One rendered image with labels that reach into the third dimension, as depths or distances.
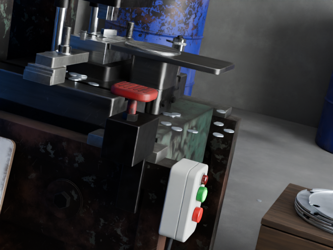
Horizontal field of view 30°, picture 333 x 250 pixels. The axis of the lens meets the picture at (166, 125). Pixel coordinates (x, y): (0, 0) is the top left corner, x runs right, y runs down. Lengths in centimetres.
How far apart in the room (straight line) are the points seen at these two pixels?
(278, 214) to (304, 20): 297
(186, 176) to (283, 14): 361
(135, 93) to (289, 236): 85
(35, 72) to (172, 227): 39
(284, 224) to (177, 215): 65
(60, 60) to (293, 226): 82
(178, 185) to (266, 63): 362
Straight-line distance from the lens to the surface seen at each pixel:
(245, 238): 247
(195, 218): 113
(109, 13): 139
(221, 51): 475
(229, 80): 475
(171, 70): 135
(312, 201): 185
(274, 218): 175
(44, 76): 120
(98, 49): 134
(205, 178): 111
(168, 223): 112
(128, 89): 101
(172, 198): 111
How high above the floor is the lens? 97
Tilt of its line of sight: 15 degrees down
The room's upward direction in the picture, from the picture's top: 11 degrees clockwise
